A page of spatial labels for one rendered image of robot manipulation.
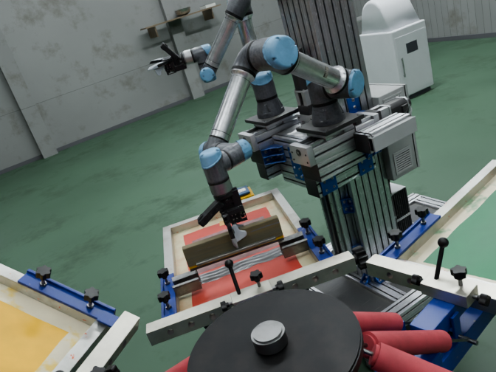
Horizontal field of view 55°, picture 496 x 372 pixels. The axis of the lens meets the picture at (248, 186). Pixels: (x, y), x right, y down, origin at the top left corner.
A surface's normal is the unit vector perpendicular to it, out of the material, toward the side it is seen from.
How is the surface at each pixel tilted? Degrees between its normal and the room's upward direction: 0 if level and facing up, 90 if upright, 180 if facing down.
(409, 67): 90
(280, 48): 86
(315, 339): 0
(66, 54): 90
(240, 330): 0
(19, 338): 32
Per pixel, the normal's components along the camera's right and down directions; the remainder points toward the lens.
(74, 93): 0.48, 0.19
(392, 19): 0.32, -0.07
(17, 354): 0.25, -0.82
